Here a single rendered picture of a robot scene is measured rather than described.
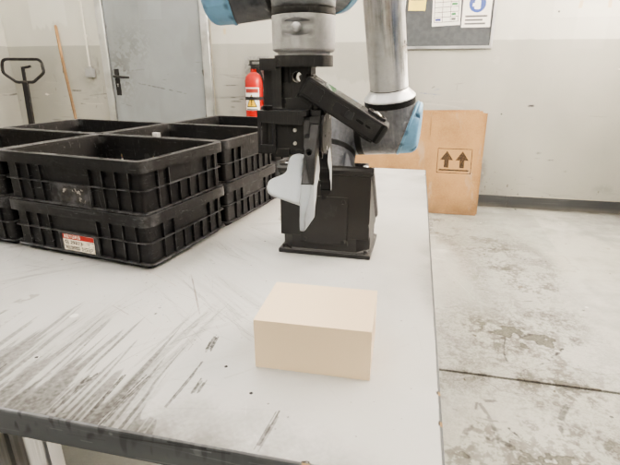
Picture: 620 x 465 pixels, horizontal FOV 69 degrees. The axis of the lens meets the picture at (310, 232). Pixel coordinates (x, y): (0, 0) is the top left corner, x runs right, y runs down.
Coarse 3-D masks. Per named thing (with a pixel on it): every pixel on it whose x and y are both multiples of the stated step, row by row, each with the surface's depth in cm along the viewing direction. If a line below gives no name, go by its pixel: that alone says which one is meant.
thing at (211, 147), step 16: (32, 144) 107; (48, 144) 110; (208, 144) 107; (0, 160) 100; (16, 160) 98; (32, 160) 96; (48, 160) 94; (64, 160) 93; (80, 160) 91; (96, 160) 89; (112, 160) 88; (128, 160) 88; (144, 160) 88; (160, 160) 91; (176, 160) 96; (192, 160) 101
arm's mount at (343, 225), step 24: (336, 168) 95; (360, 168) 94; (336, 192) 97; (360, 192) 96; (288, 216) 102; (336, 216) 99; (360, 216) 98; (288, 240) 105; (312, 240) 102; (336, 240) 100; (360, 240) 100
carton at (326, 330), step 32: (288, 288) 70; (320, 288) 70; (256, 320) 61; (288, 320) 61; (320, 320) 61; (352, 320) 61; (256, 352) 63; (288, 352) 62; (320, 352) 61; (352, 352) 60
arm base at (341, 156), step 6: (336, 144) 103; (342, 144) 104; (348, 144) 105; (336, 150) 102; (342, 150) 103; (348, 150) 104; (336, 156) 101; (342, 156) 102; (348, 156) 103; (354, 156) 107; (336, 162) 100; (342, 162) 102; (348, 162) 103
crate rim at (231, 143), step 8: (136, 128) 137; (144, 128) 140; (240, 128) 141; (248, 128) 140; (256, 128) 139; (144, 136) 121; (240, 136) 121; (248, 136) 123; (256, 136) 127; (224, 144) 113; (232, 144) 116; (240, 144) 120
